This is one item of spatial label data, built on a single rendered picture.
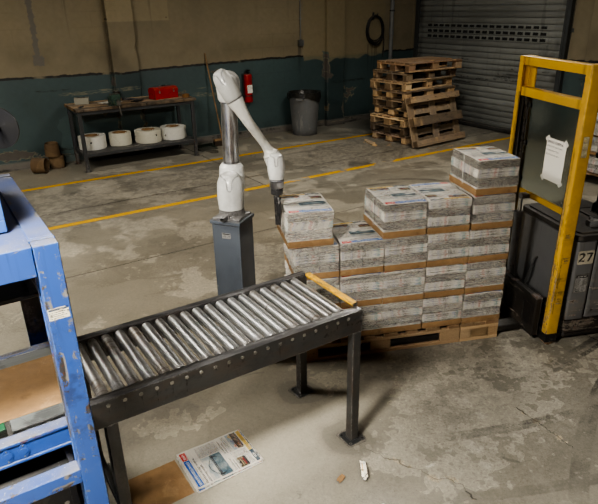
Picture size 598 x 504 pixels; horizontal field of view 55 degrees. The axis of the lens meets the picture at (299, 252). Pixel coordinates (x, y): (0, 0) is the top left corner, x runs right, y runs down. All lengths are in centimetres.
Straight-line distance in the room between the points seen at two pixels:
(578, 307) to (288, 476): 234
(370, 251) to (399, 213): 30
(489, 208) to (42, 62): 715
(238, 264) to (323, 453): 122
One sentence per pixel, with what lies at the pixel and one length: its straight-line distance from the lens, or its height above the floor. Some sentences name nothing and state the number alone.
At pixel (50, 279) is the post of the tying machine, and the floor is 144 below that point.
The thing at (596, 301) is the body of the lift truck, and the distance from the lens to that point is 446.
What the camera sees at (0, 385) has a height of 80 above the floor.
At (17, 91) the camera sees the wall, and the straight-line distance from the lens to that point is 942.
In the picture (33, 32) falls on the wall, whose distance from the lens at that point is 942.
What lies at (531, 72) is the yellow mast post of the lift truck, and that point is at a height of 174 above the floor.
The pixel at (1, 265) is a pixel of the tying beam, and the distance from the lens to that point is 187.
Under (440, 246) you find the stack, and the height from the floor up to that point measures 74.
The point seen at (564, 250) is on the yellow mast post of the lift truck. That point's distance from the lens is 406.
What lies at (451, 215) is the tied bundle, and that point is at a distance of 377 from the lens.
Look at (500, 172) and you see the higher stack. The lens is 384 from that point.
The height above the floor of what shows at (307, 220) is 101.
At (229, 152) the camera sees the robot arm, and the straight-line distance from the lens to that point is 361.
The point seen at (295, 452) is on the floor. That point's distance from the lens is 324.
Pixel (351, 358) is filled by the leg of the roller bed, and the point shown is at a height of 53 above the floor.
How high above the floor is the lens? 219
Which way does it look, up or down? 23 degrees down
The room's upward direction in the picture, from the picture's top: 1 degrees counter-clockwise
